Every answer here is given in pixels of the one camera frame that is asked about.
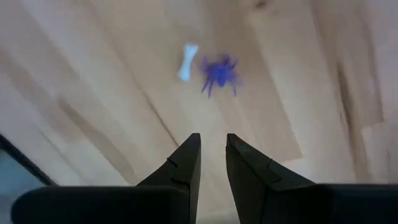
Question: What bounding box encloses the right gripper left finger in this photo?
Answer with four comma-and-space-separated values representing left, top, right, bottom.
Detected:
11, 133, 201, 224

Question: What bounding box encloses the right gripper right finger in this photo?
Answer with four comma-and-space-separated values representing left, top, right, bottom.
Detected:
226, 133, 398, 224

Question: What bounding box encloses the purple plastic spider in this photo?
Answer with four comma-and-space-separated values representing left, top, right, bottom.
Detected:
200, 53, 242, 99

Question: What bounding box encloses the white plastic bone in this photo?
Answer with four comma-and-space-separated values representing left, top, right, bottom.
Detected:
177, 43, 199, 82

